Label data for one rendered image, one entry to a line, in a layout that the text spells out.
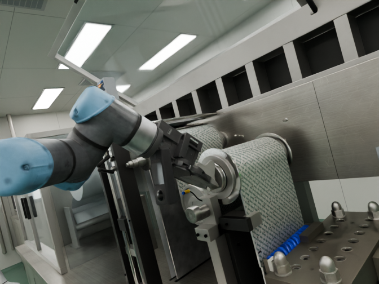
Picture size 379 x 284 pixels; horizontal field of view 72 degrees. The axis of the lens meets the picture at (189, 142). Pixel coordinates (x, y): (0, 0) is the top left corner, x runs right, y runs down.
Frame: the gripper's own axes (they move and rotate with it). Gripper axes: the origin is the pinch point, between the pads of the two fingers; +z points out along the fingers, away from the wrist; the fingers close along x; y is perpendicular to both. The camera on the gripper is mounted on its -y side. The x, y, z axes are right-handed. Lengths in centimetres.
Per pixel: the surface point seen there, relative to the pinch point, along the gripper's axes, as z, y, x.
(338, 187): 257, 114, 81
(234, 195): 5.1, 0.0, -3.2
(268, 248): 18.5, -8.6, -5.4
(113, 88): -21, 39, 53
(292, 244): 24.3, -5.5, -8.3
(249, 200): 8.4, 0.0, -5.4
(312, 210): 41.4, 9.5, -3.7
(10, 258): 60, -88, 551
